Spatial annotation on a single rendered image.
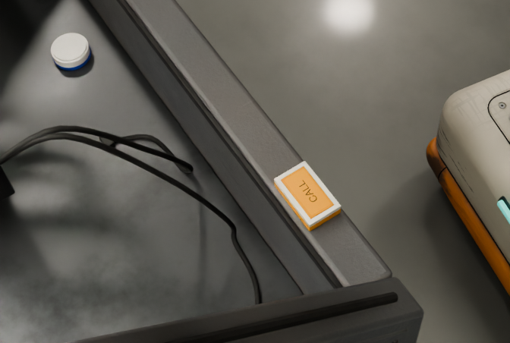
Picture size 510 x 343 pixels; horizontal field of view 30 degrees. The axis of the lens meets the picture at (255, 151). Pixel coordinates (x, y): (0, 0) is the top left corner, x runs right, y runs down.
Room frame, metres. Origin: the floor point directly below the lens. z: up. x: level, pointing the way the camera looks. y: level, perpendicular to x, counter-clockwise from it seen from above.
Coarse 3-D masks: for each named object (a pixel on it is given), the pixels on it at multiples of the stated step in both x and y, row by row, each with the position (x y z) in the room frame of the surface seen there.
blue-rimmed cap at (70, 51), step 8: (56, 40) 0.62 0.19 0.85; (64, 40) 0.62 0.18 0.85; (72, 40) 0.62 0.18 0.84; (80, 40) 0.62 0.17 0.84; (56, 48) 0.61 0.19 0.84; (64, 48) 0.61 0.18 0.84; (72, 48) 0.61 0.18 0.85; (80, 48) 0.61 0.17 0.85; (88, 48) 0.61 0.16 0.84; (56, 56) 0.60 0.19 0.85; (64, 56) 0.60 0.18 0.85; (72, 56) 0.60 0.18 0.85; (80, 56) 0.60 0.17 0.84; (88, 56) 0.61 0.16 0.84; (56, 64) 0.60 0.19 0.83; (64, 64) 0.60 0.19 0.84; (72, 64) 0.60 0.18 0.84; (80, 64) 0.60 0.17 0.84
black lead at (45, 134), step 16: (48, 128) 0.40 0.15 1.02; (64, 128) 0.40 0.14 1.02; (80, 128) 0.40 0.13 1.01; (16, 144) 0.39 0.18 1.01; (32, 144) 0.39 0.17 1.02; (96, 144) 0.39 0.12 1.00; (112, 144) 0.50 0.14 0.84; (128, 144) 0.42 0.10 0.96; (160, 144) 0.49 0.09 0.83; (0, 160) 0.39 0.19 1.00; (128, 160) 0.40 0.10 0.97; (176, 160) 0.44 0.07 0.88; (160, 176) 0.40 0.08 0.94; (192, 192) 0.40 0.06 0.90; (256, 288) 0.33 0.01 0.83
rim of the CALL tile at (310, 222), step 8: (296, 168) 0.38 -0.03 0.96; (280, 176) 0.37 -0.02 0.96; (312, 176) 0.37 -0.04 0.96; (280, 184) 0.36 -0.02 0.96; (320, 184) 0.36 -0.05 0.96; (288, 192) 0.36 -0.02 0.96; (328, 192) 0.35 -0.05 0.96; (288, 200) 0.35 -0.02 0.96; (296, 200) 0.35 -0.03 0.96; (336, 200) 0.35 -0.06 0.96; (296, 208) 0.34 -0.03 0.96; (336, 208) 0.34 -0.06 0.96; (304, 216) 0.33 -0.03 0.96; (320, 216) 0.33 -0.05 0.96; (312, 224) 0.33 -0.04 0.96
